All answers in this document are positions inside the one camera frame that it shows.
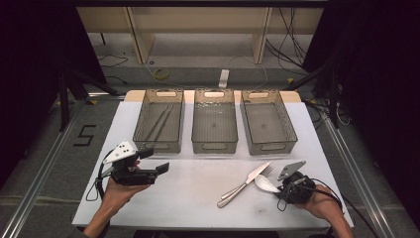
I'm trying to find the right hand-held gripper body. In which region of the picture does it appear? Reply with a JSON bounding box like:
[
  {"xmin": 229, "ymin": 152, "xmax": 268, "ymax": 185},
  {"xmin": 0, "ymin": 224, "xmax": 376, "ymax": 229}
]
[{"xmin": 275, "ymin": 161, "xmax": 317, "ymax": 204}]

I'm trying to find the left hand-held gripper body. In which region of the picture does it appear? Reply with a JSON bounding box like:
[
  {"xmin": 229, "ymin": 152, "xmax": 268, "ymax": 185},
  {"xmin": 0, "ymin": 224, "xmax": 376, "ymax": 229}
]
[{"xmin": 102, "ymin": 140, "xmax": 158, "ymax": 186}]

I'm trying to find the metal chopstick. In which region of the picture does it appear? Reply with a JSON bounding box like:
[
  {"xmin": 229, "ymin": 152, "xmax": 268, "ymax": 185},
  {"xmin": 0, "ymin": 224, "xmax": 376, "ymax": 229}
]
[
  {"xmin": 157, "ymin": 105, "xmax": 174, "ymax": 142},
  {"xmin": 145, "ymin": 104, "xmax": 170, "ymax": 142}
]

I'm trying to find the white spoon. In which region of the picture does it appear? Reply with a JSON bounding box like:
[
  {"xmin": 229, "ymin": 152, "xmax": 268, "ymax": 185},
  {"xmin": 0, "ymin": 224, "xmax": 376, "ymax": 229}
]
[{"xmin": 254, "ymin": 174, "xmax": 282, "ymax": 194}]

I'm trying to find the translucent grey plastic bin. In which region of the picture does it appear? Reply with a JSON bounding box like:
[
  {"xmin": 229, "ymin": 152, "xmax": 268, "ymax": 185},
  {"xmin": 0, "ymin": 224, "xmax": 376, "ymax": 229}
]
[
  {"xmin": 240, "ymin": 88, "xmax": 299, "ymax": 157},
  {"xmin": 132, "ymin": 88, "xmax": 185, "ymax": 154},
  {"xmin": 191, "ymin": 88, "xmax": 240, "ymax": 155}
]

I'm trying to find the metal table knife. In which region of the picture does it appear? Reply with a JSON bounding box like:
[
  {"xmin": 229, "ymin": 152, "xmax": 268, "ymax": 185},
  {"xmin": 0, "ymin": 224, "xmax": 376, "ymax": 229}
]
[{"xmin": 216, "ymin": 161, "xmax": 272, "ymax": 209}]

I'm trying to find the person's right hand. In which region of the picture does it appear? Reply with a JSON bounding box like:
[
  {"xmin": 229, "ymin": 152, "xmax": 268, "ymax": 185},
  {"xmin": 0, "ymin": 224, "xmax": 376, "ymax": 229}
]
[{"xmin": 295, "ymin": 183, "xmax": 343, "ymax": 221}]

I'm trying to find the person's left hand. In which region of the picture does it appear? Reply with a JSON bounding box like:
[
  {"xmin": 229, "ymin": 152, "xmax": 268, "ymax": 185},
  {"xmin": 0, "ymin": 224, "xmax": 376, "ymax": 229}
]
[{"xmin": 98, "ymin": 179, "xmax": 152, "ymax": 212}]

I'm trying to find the white table mat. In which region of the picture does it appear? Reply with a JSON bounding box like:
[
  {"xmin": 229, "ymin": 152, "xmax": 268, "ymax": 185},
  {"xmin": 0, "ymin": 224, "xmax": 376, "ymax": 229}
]
[{"xmin": 71, "ymin": 100, "xmax": 355, "ymax": 231}]

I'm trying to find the black tripod stand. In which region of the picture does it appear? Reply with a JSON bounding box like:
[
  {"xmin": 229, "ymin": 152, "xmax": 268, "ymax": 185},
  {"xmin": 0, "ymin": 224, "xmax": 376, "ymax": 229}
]
[
  {"xmin": 285, "ymin": 62, "xmax": 341, "ymax": 130},
  {"xmin": 57, "ymin": 65, "xmax": 122, "ymax": 133}
]

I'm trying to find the yellow tape roll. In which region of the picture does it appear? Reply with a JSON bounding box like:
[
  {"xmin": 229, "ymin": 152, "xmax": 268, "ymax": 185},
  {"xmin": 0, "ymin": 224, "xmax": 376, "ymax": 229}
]
[{"xmin": 153, "ymin": 67, "xmax": 171, "ymax": 81}]

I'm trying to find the white power strip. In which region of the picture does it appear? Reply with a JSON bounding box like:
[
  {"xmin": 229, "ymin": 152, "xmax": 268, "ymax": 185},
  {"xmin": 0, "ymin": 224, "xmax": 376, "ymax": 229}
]
[{"xmin": 218, "ymin": 68, "xmax": 231, "ymax": 89}]

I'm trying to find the beige wooden shelf unit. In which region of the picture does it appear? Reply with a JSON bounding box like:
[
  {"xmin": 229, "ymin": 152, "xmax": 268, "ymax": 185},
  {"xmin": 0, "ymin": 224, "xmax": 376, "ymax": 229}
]
[{"xmin": 76, "ymin": 6, "xmax": 325, "ymax": 65}]

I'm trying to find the black curtain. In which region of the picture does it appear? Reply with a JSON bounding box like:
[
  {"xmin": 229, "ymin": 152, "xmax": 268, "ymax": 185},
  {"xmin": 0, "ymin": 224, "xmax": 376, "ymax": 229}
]
[
  {"xmin": 301, "ymin": 0, "xmax": 420, "ymax": 229},
  {"xmin": 0, "ymin": 0, "xmax": 108, "ymax": 186}
]

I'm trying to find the right hand-held gripper cable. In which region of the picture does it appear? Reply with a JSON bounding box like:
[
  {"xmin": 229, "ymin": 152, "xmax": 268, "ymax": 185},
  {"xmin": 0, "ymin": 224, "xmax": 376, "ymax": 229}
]
[{"xmin": 276, "ymin": 178, "xmax": 379, "ymax": 238}]

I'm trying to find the hand-held gripper cable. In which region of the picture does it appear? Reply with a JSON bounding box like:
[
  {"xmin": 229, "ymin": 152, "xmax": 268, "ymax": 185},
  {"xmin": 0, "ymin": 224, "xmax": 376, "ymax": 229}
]
[
  {"xmin": 85, "ymin": 150, "xmax": 113, "ymax": 202},
  {"xmin": 276, "ymin": 178, "xmax": 379, "ymax": 238}
]

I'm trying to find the left hand-held gripper cable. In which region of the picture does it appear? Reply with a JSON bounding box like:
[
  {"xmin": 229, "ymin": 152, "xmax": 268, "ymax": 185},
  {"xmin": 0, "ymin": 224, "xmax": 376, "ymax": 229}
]
[{"xmin": 85, "ymin": 150, "xmax": 113, "ymax": 202}]

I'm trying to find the aluminium floor rail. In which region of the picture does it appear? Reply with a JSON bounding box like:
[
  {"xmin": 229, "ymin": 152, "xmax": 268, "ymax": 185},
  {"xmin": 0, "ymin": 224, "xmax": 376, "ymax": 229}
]
[
  {"xmin": 0, "ymin": 98, "xmax": 87, "ymax": 238},
  {"xmin": 321, "ymin": 115, "xmax": 395, "ymax": 238}
]

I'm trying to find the thin black floor cable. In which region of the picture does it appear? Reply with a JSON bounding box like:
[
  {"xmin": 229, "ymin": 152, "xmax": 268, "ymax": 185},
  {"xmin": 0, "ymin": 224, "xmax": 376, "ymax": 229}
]
[{"xmin": 98, "ymin": 54, "xmax": 129, "ymax": 85}]

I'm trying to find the white floor cable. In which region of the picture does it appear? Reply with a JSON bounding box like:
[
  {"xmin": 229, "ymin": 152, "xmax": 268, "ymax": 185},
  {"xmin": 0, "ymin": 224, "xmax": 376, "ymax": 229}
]
[{"xmin": 227, "ymin": 54, "xmax": 269, "ymax": 90}]

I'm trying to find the black hanging cable bundle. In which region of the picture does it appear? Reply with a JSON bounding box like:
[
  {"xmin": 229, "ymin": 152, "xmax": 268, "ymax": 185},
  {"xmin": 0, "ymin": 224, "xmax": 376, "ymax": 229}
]
[{"xmin": 265, "ymin": 7, "xmax": 310, "ymax": 75}]

